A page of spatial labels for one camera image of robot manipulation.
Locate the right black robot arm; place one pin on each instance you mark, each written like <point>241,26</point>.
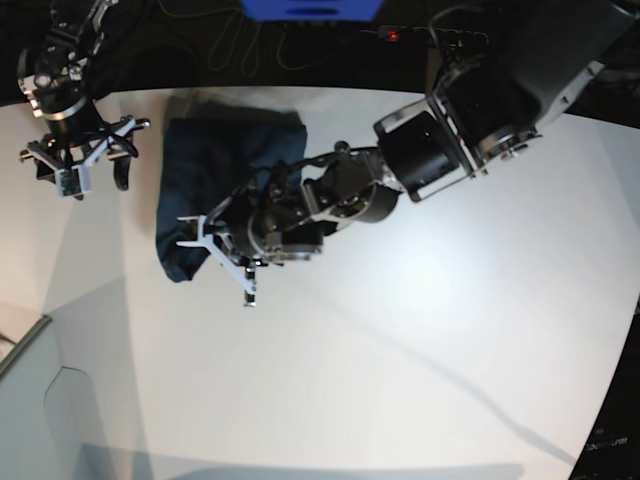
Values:
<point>56,80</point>

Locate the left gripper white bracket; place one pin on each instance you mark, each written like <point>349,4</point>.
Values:
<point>235,233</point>

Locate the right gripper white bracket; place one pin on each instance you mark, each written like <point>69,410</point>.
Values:
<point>68,168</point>

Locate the black power strip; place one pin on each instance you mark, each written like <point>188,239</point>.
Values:
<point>452,37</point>

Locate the dark blue t-shirt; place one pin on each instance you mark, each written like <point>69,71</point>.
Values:
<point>209,149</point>

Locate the blue plastic box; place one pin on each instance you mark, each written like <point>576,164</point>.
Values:
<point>311,10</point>

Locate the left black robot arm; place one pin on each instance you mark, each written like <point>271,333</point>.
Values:
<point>491,105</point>

